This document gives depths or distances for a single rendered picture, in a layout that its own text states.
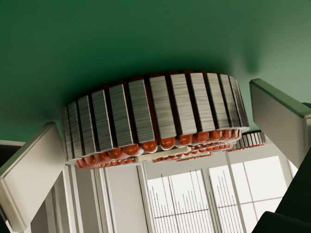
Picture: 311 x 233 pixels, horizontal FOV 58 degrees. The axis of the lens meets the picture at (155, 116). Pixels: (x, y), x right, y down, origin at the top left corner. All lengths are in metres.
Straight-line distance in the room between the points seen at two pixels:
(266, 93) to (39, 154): 0.13
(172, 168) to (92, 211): 6.19
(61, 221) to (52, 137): 0.19
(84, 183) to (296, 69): 0.31
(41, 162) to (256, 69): 0.13
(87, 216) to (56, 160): 0.24
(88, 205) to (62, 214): 0.06
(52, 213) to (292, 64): 0.30
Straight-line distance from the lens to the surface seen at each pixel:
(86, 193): 0.42
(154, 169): 6.66
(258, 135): 0.72
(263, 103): 0.17
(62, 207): 0.36
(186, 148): 0.20
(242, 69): 0.17
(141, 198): 0.66
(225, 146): 0.33
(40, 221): 0.46
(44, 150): 0.18
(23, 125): 0.21
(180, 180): 6.58
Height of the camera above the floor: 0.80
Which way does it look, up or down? 11 degrees down
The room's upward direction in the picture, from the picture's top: 169 degrees clockwise
